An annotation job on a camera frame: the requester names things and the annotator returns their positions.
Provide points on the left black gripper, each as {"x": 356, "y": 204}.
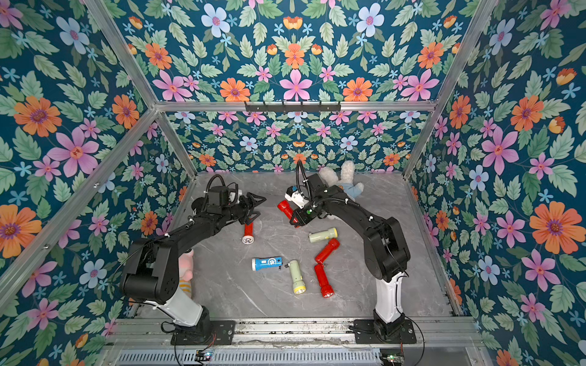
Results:
{"x": 251, "y": 205}

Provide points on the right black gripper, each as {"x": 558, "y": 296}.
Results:
{"x": 297, "y": 212}

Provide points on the red flashlight white rim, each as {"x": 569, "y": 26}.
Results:
{"x": 248, "y": 237}

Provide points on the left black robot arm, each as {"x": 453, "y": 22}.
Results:
{"x": 151, "y": 273}

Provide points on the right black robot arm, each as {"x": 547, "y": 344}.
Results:
{"x": 385, "y": 248}

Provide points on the pale green flashlight upper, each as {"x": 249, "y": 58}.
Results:
{"x": 324, "y": 235}

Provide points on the pale green flashlight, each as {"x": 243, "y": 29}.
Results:
{"x": 324, "y": 235}
{"x": 298, "y": 284}

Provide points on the blue flashlight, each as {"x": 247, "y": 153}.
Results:
{"x": 259, "y": 264}

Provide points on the pale green flashlight lower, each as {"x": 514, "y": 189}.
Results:
{"x": 298, "y": 284}

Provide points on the white bunny plush blue shirt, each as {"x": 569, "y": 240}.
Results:
{"x": 344, "y": 180}

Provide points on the pink pig plush striped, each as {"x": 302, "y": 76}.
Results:
{"x": 186, "y": 264}

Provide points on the white vent grille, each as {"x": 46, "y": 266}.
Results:
{"x": 251, "y": 357}

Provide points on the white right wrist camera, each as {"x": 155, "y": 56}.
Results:
{"x": 294, "y": 196}

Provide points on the black hook rail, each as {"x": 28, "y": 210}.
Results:
{"x": 285, "y": 107}

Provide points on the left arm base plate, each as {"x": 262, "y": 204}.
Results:
{"x": 206, "y": 333}

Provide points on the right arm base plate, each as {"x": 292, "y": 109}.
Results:
{"x": 376, "y": 332}

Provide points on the aluminium frame corner post left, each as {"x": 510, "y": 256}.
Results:
{"x": 153, "y": 106}

